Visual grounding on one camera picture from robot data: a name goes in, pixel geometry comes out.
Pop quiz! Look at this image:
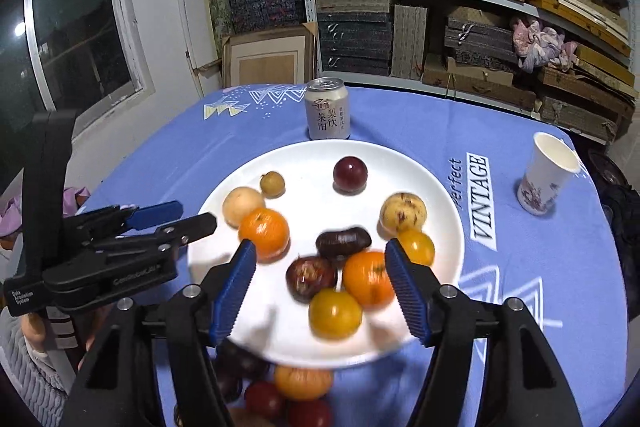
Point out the small orange citrus fruit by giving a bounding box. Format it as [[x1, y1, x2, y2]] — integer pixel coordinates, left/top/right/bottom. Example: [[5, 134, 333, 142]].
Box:
[[273, 364, 334, 400]]

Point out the dark red plum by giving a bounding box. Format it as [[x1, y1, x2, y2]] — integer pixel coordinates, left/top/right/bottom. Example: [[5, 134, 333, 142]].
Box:
[[285, 256, 338, 300]]

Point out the blue printed tablecloth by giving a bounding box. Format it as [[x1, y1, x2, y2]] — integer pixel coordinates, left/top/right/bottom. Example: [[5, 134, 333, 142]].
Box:
[[65, 83, 628, 427]]

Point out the white leaning plank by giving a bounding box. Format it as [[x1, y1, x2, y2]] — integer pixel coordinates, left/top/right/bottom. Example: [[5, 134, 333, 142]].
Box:
[[174, 0, 206, 100]]

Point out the pale yellow round fruit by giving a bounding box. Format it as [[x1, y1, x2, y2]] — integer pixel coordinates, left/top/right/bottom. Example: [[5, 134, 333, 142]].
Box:
[[222, 187, 265, 228]]

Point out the black chair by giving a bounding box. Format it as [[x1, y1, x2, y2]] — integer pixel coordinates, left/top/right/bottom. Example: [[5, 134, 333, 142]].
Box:
[[585, 149, 640, 308]]

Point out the small tan round fruit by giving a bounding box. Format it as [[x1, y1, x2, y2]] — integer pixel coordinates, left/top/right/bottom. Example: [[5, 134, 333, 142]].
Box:
[[259, 171, 286, 198]]

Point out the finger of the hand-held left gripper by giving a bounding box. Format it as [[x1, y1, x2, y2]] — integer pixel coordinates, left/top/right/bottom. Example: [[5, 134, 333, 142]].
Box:
[[90, 213, 218, 263], [67, 201, 184, 240]]

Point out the yellow-orange citrus fruit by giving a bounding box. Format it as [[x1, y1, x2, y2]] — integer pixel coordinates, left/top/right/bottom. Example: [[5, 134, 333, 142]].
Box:
[[308, 288, 363, 340]]

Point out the pink plastic bag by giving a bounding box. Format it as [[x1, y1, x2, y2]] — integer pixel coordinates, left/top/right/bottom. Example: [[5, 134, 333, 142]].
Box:
[[510, 18, 578, 72]]

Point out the upright grey woven box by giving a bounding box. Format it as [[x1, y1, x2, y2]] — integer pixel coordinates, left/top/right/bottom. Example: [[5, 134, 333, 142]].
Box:
[[390, 4, 429, 80]]

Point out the white floral paper cup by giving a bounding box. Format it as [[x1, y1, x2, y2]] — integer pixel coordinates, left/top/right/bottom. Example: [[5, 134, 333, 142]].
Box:
[[517, 132, 581, 216]]

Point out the silver beverage can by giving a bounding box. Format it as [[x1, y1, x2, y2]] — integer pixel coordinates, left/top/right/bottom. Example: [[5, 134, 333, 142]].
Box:
[[305, 77, 352, 141]]

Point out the white oval plate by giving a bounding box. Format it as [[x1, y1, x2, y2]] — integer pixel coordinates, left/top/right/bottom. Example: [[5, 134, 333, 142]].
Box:
[[187, 139, 466, 370]]

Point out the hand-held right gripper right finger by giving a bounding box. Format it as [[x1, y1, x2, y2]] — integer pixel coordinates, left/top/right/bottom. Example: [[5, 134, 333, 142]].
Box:
[[384, 238, 583, 427]]

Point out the stack of dark brown boxes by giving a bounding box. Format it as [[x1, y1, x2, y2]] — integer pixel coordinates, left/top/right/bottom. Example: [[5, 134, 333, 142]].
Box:
[[422, 4, 538, 108]]

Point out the peach-coloured round fruit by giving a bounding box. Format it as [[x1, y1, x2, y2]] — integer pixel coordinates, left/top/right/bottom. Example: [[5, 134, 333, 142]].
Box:
[[397, 229, 436, 267]]

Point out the person's left hand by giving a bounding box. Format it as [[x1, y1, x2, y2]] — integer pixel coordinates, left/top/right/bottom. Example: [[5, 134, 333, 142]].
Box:
[[22, 307, 103, 370]]

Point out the dark purple plum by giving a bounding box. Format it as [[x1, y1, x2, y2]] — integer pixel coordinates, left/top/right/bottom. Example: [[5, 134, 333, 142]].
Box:
[[333, 156, 369, 194]]

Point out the stack of yellow wooden boxes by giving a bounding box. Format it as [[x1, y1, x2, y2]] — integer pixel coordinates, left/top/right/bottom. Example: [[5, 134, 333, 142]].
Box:
[[515, 0, 638, 142]]

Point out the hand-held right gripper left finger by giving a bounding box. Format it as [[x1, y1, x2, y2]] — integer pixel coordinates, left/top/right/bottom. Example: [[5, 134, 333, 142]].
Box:
[[60, 238, 258, 427]]

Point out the orange tangerine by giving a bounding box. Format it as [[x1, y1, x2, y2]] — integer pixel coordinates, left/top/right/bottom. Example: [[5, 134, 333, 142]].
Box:
[[238, 207, 291, 258], [342, 251, 397, 310]]

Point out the pink cloth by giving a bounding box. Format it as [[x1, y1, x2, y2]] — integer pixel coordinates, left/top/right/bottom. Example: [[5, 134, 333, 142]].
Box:
[[0, 186, 92, 238]]

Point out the stack of dark grey boxes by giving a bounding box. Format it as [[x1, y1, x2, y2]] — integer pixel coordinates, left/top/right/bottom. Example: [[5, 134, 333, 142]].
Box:
[[315, 0, 396, 78]]

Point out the wrinkled dark passion fruit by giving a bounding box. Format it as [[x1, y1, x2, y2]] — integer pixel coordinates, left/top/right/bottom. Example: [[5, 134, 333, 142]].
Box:
[[316, 227, 372, 260], [215, 372, 244, 403]]

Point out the green marbled panel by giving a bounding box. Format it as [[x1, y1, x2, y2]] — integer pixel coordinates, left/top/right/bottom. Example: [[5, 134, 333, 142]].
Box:
[[202, 0, 236, 58]]

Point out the pale yellow streaked fruit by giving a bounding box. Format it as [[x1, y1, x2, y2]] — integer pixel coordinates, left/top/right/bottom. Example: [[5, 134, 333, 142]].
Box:
[[380, 192, 428, 235]]

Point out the person's left forearm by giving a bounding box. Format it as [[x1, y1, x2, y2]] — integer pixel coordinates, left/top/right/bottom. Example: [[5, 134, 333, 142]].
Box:
[[0, 317, 76, 427]]

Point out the stack of blue patterned boxes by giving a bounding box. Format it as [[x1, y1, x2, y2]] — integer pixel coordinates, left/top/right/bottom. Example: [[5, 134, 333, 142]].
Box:
[[226, 0, 307, 35]]

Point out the red tomato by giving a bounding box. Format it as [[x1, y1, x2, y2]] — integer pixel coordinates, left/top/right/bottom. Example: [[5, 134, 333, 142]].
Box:
[[244, 381, 287, 418], [286, 398, 333, 427]]

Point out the white framed window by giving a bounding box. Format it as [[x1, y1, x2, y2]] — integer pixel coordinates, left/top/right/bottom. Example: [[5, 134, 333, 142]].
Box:
[[10, 0, 156, 142]]

